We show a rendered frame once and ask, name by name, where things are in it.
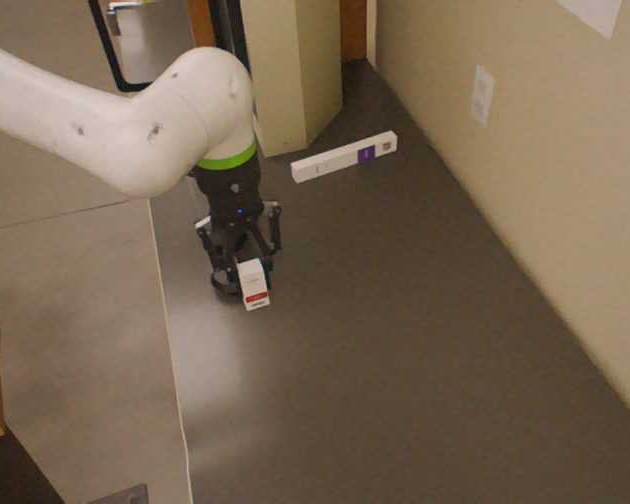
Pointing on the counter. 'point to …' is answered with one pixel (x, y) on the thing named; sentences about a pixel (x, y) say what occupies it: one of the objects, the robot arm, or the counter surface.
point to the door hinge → (226, 26)
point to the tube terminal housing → (293, 70)
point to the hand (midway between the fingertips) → (250, 275)
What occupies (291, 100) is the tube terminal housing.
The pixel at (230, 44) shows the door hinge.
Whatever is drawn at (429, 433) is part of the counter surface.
